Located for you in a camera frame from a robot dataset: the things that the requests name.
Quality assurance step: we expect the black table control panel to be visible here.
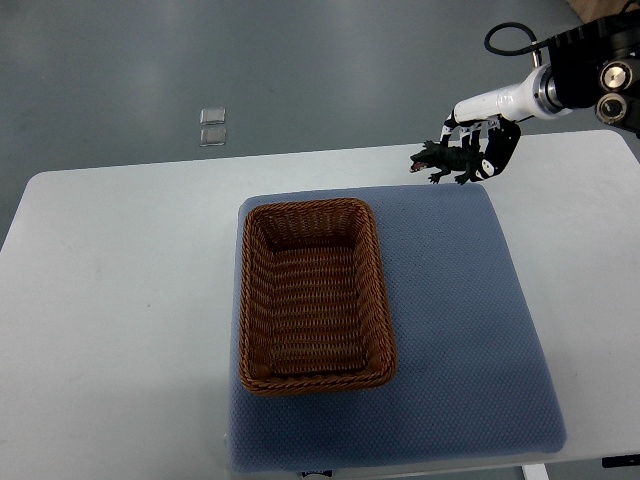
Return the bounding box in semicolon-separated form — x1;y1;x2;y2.
601;454;640;469

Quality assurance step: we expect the brown wicker basket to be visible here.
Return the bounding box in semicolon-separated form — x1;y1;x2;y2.
238;198;398;397

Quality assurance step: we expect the upper silver floor plate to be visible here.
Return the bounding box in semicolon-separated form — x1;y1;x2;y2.
200;107;226;125

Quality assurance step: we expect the wooden box corner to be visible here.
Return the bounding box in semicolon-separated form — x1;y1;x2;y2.
567;0;639;30

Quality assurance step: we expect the dark toy crocodile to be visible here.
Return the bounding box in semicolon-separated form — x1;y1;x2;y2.
409;140;484;185

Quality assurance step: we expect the white table leg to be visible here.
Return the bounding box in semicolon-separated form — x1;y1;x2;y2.
521;464;549;480

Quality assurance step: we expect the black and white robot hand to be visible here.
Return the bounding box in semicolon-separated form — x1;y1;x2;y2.
440;64;564;184

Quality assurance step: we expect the lower silver floor plate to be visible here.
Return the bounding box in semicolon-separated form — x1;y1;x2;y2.
200;127;227;147

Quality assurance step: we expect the silver floor plate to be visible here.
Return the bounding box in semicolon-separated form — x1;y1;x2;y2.
200;127;227;147
200;107;226;125

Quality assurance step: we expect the blue-grey fabric mat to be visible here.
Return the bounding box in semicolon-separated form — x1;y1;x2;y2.
227;184;567;473

